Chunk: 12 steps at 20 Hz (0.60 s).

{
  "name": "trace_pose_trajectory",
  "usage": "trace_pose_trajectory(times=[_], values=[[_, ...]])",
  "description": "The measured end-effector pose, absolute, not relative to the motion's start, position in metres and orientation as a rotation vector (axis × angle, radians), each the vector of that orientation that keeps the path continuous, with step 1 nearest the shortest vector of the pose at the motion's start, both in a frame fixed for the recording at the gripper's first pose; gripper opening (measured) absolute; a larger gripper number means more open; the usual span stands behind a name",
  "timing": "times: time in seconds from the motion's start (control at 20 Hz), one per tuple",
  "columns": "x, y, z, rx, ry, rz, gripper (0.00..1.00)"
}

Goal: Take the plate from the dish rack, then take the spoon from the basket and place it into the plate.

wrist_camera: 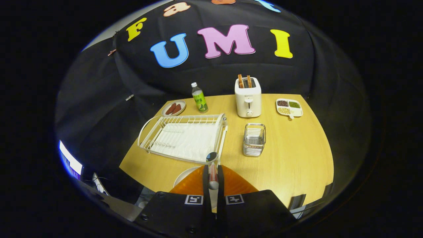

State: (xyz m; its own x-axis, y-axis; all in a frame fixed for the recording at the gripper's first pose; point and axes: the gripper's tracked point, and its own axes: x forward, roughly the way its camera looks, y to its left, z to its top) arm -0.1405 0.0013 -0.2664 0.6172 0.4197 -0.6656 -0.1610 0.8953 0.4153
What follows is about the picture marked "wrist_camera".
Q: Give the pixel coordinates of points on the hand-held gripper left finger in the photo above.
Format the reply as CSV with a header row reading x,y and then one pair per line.
x,y
206,185

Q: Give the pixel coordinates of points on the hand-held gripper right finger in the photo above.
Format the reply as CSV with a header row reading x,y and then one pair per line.
x,y
220,185

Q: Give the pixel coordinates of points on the small plate with sausages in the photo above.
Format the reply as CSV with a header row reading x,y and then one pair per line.
x,y
182,104

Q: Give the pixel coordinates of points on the white divided snack dish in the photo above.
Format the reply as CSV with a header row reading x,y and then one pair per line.
x,y
297,111

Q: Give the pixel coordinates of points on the black table clamp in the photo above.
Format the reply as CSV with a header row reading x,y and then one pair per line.
x,y
329,189
296,201

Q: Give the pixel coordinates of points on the brown sausage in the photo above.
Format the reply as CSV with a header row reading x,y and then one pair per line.
x,y
170,108
177,108

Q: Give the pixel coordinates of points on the green label drink bottle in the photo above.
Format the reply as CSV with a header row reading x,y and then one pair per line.
x,y
200,100

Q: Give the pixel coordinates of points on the white toaster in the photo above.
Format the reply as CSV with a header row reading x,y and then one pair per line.
x,y
248,102

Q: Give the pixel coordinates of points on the toast slice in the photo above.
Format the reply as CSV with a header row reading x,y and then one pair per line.
x,y
241,81
249,81

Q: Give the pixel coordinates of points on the silver clip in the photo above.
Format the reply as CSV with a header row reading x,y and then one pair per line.
x,y
129,97

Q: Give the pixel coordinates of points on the bright screen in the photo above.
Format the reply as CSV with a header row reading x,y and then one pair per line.
x,y
70,160

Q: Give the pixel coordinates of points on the pink clip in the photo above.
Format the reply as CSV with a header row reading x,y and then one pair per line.
x,y
112,52

